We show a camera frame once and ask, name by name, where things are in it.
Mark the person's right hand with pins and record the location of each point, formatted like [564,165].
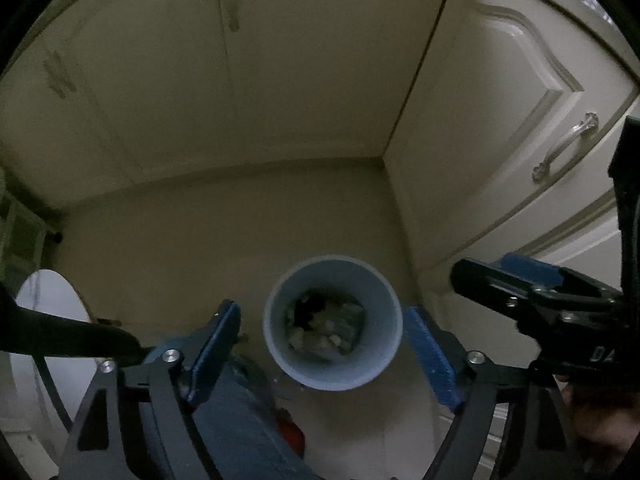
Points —
[605,420]

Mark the cream moulded-door cabinet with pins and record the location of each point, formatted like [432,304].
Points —
[475,135]

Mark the person's blue jeans leg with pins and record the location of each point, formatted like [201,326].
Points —
[240,425]

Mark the red slipper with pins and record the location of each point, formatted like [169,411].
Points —
[291,432]

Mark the printed milk carton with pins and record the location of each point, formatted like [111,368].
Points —
[350,327]

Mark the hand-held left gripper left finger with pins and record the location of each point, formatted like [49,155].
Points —
[215,355]

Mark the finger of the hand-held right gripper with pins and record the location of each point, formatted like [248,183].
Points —
[490,285]
[532,270]

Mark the dark curved bar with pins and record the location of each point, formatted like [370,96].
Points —
[65,337]

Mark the grey round trash bin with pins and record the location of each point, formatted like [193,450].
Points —
[340,375]

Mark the cream flat-door cabinet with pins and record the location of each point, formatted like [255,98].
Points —
[300,85]

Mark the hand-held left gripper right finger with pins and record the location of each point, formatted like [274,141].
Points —
[430,360]

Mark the clear plastic wrapper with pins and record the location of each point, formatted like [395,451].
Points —
[322,345]

